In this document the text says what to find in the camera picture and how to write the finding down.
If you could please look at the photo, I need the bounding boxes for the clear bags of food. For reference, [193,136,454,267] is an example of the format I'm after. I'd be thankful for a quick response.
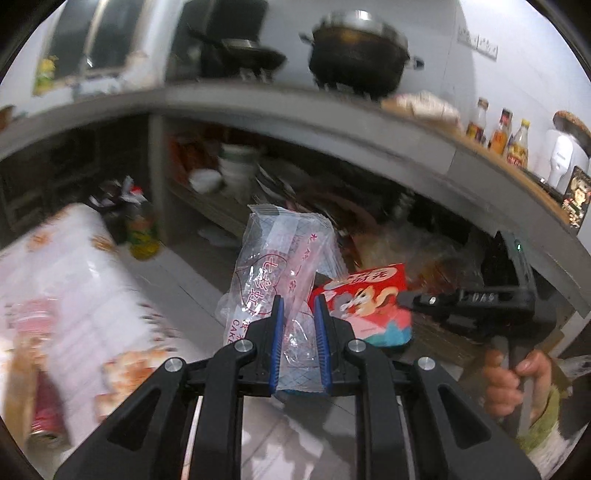
[351,226,481,296]

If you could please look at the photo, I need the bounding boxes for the dark printed box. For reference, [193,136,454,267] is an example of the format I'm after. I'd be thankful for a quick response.
[562,166,591,229]

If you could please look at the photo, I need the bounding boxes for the beige kitchen cloth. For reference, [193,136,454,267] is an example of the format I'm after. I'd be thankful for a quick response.
[382,90,462,132]

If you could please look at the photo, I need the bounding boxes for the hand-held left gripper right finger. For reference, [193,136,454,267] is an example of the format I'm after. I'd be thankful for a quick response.
[314,298,542,480]

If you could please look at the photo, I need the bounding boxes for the white wall socket strip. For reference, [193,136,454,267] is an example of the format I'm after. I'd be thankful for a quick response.
[457,25,499,61]

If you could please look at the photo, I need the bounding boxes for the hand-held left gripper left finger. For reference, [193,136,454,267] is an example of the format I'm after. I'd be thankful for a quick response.
[54,295,286,480]

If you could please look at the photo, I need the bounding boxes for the brown round tray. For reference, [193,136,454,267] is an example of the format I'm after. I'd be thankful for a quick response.
[553,111,591,153]

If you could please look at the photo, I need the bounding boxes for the orange snack packets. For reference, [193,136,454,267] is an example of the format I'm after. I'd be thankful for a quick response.
[171,136,218,178]

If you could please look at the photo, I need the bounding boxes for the white bowl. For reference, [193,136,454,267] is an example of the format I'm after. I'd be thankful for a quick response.
[189,168,223,195]

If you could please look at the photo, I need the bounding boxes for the dark window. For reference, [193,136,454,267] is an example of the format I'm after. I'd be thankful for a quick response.
[44,0,148,79]

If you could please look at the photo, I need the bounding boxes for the black cooking pot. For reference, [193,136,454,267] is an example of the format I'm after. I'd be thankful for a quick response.
[300,10,424,100]

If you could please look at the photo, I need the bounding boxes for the metal pot lid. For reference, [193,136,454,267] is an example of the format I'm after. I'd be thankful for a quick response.
[311,10,409,49]

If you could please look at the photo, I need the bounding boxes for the stack of plates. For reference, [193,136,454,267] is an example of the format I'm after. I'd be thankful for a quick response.
[256,159,301,204]

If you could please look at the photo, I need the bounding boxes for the red cartoon snack packet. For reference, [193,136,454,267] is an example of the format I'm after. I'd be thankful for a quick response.
[308,263,414,348]

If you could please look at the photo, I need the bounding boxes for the black frying pan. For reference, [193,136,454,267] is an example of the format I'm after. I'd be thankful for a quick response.
[187,25,287,77]

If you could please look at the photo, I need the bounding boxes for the yellow-green dish soap bottle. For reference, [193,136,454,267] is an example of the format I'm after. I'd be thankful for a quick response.
[34,55,58,95]

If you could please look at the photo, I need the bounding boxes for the yellow cooking oil bottle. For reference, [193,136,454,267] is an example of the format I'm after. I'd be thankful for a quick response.
[507,119,531,169]

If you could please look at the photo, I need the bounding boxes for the white kitchen appliance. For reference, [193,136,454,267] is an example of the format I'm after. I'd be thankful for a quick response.
[540,127,591,195]

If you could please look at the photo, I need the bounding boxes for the floral plastic tablecloth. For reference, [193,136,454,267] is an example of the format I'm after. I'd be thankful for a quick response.
[0,203,218,480]

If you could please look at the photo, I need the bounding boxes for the stack of white bowls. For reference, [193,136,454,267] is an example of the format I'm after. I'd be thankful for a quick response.
[218,143,259,204]

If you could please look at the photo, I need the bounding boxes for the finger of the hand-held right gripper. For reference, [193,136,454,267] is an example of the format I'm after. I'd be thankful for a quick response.
[397,288,463,325]

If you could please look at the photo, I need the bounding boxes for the person's right hand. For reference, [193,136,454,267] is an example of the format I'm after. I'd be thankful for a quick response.
[484,349,553,420]

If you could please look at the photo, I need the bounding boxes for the green bottle with red cap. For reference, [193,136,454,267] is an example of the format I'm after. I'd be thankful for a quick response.
[127,187,160,261]

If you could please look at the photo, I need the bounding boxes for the red drink can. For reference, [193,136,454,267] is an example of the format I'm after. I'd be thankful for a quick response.
[28,369,70,446]

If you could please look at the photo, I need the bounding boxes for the clear red-printed plastic wrapper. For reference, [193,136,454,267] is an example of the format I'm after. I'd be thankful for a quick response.
[216,204,349,395]

